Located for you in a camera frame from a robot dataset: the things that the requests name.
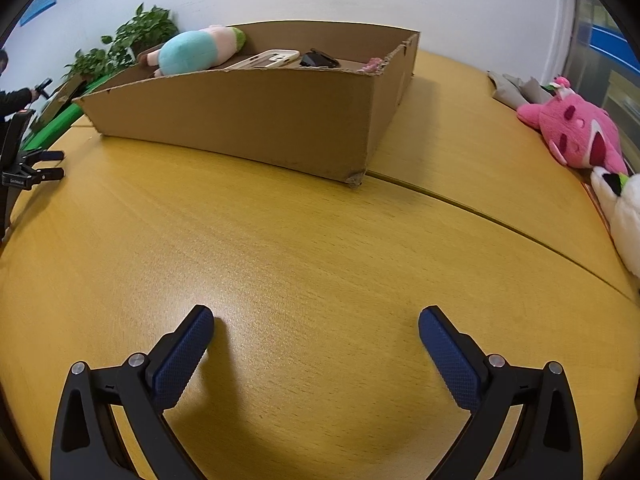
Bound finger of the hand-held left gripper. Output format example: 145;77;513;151
21;149;66;167
25;167;66;189

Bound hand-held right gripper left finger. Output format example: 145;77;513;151
50;304;216;480

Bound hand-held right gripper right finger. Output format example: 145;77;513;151
418;305;585;480

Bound cardboard box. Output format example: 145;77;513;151
74;21;422;184

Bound black sunglasses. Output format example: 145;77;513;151
299;48;341;69

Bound green board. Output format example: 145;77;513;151
22;102;84;151

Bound flat cardboard piece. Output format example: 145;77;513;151
42;77;89;122

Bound small green potted plant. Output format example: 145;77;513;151
63;47;114;81

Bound large green potted plant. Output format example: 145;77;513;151
101;3;180;64

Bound blue pink green plush toy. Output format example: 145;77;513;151
145;25;248;77

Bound white plush toy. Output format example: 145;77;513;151
590;167;640;279

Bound white phone case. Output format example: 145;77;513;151
222;48;302;71

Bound grey cloth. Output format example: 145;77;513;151
487;70;557;110

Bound glass partition with blue band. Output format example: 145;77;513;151
565;0;640;128

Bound blue wall poster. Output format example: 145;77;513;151
20;0;59;26

